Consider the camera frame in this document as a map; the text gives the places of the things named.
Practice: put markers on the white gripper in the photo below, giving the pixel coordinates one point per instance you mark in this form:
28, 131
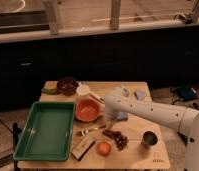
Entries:
110, 120

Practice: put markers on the blue sponge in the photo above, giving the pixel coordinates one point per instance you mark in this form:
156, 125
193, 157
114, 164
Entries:
122, 116

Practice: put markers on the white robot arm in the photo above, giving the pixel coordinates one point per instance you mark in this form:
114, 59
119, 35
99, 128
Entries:
180, 119

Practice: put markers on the green plastic tray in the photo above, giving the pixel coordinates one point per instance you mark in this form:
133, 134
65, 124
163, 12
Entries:
47, 133

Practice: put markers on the orange bowl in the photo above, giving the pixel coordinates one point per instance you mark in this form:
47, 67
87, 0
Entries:
87, 110

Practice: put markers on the bunch of red grapes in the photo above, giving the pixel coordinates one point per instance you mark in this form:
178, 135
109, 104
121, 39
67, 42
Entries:
120, 139

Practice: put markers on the green translucent cup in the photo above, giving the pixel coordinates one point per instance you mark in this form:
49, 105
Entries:
121, 90

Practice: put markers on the metal fork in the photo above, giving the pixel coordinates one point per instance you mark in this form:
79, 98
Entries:
86, 131

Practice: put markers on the orange fruit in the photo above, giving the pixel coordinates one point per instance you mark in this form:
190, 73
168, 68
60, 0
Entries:
103, 148

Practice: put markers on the grey triangular cloth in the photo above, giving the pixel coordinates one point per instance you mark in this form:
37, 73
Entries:
140, 94

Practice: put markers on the white measuring cup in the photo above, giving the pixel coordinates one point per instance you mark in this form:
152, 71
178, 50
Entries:
84, 90

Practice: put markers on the steel cup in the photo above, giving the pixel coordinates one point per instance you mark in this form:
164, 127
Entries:
149, 139

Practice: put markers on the dark red bowl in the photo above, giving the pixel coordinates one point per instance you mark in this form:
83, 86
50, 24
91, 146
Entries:
67, 86

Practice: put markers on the green vegetable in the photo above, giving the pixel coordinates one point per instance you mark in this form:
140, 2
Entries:
49, 91

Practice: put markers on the blue device on floor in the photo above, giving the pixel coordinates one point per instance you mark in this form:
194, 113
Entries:
185, 93

